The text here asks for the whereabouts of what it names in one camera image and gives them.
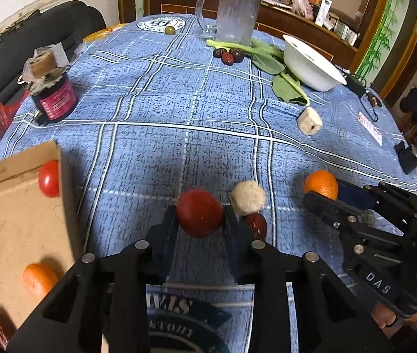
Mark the wooden sideboard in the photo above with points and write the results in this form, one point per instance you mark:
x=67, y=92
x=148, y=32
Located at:
x=179, y=3

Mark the black device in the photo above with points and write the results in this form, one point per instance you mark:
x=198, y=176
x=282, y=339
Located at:
x=408, y=156

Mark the green olive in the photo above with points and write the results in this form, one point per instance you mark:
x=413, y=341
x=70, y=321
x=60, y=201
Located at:
x=169, y=29

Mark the dark jar with red label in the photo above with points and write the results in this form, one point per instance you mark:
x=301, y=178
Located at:
x=53, y=97

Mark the beige cube bread piece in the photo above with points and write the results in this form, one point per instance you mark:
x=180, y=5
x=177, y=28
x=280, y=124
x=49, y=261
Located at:
x=309, y=121

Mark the red plastic bag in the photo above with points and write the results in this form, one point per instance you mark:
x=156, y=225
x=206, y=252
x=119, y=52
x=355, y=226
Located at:
x=4, y=112

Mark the black power adapter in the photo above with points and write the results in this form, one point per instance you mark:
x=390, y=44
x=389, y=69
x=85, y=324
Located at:
x=355, y=82

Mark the white upright box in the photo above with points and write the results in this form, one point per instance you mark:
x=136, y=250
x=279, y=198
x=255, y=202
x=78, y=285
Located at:
x=324, y=7

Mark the red tomato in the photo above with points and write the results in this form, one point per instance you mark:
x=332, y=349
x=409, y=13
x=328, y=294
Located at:
x=49, y=178
x=199, y=212

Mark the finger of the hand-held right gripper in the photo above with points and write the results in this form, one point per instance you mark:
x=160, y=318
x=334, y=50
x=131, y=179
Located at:
x=355, y=195
x=337, y=213

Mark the green leafy vegetable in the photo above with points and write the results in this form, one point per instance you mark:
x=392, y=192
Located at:
x=270, y=64

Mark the white and red card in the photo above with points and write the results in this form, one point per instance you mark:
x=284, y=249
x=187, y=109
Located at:
x=370, y=128

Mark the wrapped bun on jar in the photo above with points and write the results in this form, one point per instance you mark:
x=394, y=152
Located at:
x=48, y=49

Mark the yellow flat object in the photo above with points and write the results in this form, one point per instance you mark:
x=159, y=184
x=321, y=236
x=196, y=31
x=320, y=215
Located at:
x=98, y=33

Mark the person's right hand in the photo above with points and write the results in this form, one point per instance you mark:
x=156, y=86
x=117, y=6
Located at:
x=386, y=320

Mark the black plug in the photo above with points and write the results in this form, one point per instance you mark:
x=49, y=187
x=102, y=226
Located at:
x=373, y=100

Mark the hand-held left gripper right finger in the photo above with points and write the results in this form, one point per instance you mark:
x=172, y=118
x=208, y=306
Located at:
x=232, y=235

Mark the small orange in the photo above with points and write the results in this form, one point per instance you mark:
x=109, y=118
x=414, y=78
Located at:
x=321, y=184
x=38, y=279

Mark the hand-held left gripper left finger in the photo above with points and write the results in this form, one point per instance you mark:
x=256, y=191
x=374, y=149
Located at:
x=168, y=233

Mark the white bowl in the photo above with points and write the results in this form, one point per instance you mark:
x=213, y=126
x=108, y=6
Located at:
x=313, y=64

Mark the clear glass pitcher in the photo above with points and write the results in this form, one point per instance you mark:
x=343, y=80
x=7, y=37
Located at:
x=234, y=7

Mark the cork stopper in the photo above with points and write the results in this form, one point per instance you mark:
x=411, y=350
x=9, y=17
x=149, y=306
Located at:
x=41, y=65

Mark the blue plaid tablecloth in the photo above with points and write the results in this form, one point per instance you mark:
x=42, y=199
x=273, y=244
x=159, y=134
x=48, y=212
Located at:
x=157, y=99

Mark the shallow cardboard box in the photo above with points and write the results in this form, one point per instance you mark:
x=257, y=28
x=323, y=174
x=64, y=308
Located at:
x=17, y=235

